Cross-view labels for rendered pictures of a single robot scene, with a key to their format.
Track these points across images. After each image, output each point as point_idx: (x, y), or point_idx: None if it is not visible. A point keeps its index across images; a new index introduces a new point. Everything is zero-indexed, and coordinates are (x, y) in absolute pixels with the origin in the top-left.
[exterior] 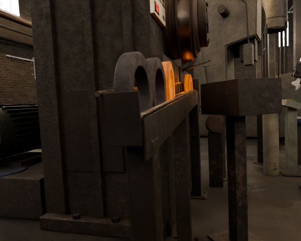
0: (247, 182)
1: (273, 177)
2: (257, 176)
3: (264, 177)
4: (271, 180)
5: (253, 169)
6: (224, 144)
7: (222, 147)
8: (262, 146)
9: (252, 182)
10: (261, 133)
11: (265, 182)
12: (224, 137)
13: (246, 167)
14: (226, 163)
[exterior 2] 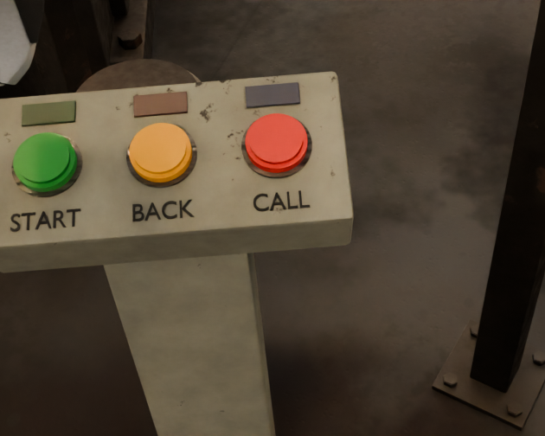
0: (39, 297)
1: (142, 417)
2: None
3: (138, 376)
4: (73, 402)
5: (307, 328)
6: (59, 70)
7: (48, 78)
8: (488, 301)
9: (30, 316)
10: (499, 221)
11: (38, 373)
12: (52, 37)
13: (360, 292)
14: (433, 192)
